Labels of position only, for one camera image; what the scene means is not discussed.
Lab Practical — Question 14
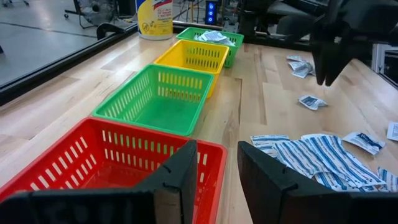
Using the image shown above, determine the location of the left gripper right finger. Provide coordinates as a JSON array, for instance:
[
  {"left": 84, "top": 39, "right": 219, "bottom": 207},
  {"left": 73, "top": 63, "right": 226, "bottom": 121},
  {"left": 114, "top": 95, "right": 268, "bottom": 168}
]
[{"left": 238, "top": 141, "right": 398, "bottom": 224}]

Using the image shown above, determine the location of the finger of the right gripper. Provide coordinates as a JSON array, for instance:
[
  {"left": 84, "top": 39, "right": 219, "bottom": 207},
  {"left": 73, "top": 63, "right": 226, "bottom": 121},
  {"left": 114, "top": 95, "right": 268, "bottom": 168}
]
[
  {"left": 312, "top": 43, "right": 327, "bottom": 85},
  {"left": 325, "top": 45, "right": 355, "bottom": 87}
]

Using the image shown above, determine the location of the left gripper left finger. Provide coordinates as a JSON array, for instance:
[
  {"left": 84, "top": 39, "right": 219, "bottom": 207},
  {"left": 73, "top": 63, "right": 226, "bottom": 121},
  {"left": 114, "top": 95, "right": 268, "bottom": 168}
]
[{"left": 0, "top": 139, "right": 199, "bottom": 224}]

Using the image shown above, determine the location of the black office chair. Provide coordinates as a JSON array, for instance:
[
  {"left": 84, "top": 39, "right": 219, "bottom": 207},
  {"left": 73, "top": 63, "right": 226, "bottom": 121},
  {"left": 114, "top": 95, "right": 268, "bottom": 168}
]
[{"left": 241, "top": 0, "right": 313, "bottom": 44}]

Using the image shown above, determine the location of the green plastic basket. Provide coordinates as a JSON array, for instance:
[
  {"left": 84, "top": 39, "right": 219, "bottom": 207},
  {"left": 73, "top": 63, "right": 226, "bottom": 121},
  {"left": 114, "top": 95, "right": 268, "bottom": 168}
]
[
  {"left": 176, "top": 26, "right": 245, "bottom": 68},
  {"left": 92, "top": 63, "right": 215, "bottom": 138}
]

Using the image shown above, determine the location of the red plastic basket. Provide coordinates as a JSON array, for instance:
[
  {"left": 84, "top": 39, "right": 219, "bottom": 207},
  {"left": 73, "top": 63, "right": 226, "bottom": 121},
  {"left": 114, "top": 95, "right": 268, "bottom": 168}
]
[{"left": 0, "top": 116, "right": 228, "bottom": 224}]

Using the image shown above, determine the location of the crumpled small white packet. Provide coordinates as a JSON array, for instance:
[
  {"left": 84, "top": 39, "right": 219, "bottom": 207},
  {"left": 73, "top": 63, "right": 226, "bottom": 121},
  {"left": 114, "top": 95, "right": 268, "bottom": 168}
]
[{"left": 341, "top": 131, "right": 386, "bottom": 156}]

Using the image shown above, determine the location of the black computer with blue lights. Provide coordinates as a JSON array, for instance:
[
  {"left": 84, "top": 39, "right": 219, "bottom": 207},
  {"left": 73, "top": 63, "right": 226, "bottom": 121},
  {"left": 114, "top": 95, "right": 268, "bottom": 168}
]
[{"left": 204, "top": 0, "right": 218, "bottom": 26}]

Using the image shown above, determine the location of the yellow plastic basket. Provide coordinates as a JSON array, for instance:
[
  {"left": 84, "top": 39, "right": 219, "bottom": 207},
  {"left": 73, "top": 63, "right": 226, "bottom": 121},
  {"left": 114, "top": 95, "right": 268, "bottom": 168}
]
[{"left": 154, "top": 39, "right": 230, "bottom": 99}]

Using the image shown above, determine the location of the Lysol wipes canister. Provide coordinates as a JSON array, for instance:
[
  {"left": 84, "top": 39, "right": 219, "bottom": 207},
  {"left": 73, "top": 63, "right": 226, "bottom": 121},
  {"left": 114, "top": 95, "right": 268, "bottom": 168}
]
[{"left": 136, "top": 0, "right": 174, "bottom": 40}]

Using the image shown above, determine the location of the black floor fan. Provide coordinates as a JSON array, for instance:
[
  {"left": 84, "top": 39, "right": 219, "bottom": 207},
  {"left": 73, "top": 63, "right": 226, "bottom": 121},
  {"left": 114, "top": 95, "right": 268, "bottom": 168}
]
[{"left": 77, "top": 0, "right": 116, "bottom": 27}]

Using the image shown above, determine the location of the grey chair base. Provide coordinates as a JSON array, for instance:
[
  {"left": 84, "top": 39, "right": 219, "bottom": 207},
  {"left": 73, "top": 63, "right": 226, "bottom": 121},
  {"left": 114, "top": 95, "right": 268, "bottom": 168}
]
[{"left": 1, "top": 0, "right": 30, "bottom": 7}]

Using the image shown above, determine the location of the white post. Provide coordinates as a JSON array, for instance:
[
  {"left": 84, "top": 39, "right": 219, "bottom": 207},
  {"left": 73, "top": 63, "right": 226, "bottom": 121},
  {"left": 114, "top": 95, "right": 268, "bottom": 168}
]
[{"left": 371, "top": 43, "right": 386, "bottom": 74}]

